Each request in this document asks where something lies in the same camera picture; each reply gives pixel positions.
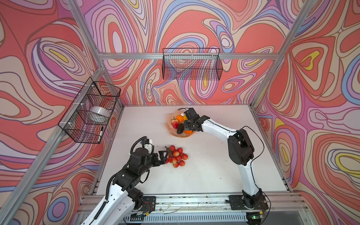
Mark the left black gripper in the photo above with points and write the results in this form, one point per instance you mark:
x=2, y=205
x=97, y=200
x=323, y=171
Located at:
x=161, y=160

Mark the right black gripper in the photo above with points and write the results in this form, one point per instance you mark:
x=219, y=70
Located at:
x=185, y=123

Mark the dark fake avocado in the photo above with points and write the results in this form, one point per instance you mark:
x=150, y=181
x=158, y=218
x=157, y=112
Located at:
x=180, y=128

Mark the small orange fake fruit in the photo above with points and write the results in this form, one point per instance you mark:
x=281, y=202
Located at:
x=180, y=118

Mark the red fake grape bunch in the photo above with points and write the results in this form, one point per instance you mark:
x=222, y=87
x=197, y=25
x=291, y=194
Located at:
x=176, y=156

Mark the large orange fake fruit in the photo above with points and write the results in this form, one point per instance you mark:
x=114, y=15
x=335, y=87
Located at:
x=188, y=132

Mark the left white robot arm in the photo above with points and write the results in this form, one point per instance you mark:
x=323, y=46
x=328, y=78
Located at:
x=122, y=198

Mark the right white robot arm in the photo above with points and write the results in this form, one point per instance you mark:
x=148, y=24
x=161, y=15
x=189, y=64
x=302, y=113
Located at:
x=240, y=151

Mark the peach plastic fruit bowl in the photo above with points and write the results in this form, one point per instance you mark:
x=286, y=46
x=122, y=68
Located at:
x=168, y=126

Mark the black marker pen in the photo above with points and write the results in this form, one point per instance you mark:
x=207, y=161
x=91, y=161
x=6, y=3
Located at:
x=100, y=134

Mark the silver tape roll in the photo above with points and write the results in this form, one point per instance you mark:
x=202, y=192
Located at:
x=100, y=110

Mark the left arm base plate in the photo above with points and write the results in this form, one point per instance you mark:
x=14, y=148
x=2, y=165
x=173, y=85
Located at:
x=145, y=204

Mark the black wire basket back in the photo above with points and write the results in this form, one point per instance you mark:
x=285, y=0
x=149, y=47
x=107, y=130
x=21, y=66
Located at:
x=191, y=64

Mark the black wire basket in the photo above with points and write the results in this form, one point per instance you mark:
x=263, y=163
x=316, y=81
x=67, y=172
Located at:
x=83, y=126
x=191, y=64

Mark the black wire basket left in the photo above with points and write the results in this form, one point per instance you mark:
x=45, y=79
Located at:
x=83, y=126

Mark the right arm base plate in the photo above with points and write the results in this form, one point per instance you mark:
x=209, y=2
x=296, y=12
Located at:
x=240, y=202

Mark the aluminium front rail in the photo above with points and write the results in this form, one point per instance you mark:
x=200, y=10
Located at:
x=216, y=202

